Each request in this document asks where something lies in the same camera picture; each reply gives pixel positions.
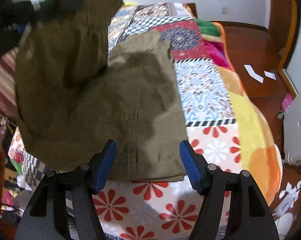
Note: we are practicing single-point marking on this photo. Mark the striped brown curtain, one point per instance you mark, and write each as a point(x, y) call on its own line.
point(8, 107)

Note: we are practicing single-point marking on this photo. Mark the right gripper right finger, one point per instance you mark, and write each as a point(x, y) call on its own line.
point(249, 215)

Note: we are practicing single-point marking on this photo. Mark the olive khaki pants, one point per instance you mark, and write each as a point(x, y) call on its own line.
point(74, 93)

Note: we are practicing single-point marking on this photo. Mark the white paper on floor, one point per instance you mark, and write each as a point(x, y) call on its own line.
point(253, 74)

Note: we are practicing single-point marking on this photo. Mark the orange yellow fleece blanket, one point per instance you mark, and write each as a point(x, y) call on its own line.
point(250, 141)

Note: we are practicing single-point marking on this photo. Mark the patchwork patterned bed quilt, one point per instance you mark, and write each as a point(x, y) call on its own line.
point(158, 209)

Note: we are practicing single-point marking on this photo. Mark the white cabinet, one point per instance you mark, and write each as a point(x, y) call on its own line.
point(292, 132)

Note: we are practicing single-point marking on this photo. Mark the small white paper scrap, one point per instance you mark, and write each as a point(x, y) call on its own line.
point(270, 75)

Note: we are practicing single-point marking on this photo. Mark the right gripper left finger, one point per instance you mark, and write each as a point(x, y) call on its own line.
point(45, 216)

